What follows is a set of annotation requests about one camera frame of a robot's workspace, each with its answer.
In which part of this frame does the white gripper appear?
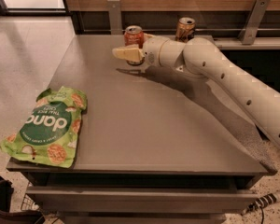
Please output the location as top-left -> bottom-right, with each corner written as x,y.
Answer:
112,33 -> 185,68

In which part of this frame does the red coke can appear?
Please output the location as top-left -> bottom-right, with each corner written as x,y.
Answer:
123,24 -> 146,66

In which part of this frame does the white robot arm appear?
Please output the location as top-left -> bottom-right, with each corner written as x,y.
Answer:
112,35 -> 280,148

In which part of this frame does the gold black drink can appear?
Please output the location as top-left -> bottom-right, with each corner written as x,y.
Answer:
175,17 -> 195,43

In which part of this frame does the green rice chip bag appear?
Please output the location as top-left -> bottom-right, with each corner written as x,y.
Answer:
0,87 -> 87,168

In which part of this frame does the grey table drawer front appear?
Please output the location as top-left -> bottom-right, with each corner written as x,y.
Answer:
26,186 -> 256,214

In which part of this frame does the dark brown chair base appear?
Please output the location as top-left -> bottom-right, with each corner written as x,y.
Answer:
0,176 -> 45,224

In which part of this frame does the left metal wall bracket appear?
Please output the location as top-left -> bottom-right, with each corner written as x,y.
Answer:
107,0 -> 122,35

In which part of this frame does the metal wall bracket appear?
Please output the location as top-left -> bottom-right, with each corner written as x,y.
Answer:
238,0 -> 271,45
107,0 -> 122,35

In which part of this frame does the right metal wall bracket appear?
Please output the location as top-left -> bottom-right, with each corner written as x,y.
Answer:
238,0 -> 271,45

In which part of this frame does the wire mesh basket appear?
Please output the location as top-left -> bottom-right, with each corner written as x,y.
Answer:
21,194 -> 39,211

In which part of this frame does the black white striped cable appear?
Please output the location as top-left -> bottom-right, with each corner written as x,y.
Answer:
240,188 -> 280,217

